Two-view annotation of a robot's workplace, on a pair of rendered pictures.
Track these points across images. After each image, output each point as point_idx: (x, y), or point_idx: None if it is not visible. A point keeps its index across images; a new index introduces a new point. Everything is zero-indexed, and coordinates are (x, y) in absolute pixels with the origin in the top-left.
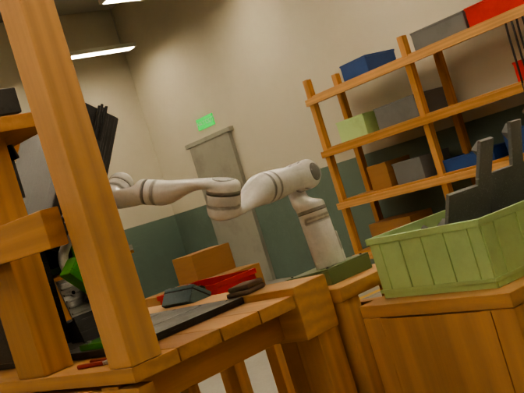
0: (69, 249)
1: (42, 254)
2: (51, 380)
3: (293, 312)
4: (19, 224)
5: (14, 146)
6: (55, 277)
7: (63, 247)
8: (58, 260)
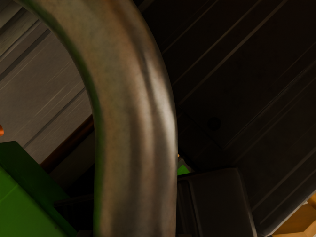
0: (100, 164)
1: (209, 147)
2: None
3: None
4: None
5: None
6: (90, 118)
7: (160, 146)
8: (153, 36)
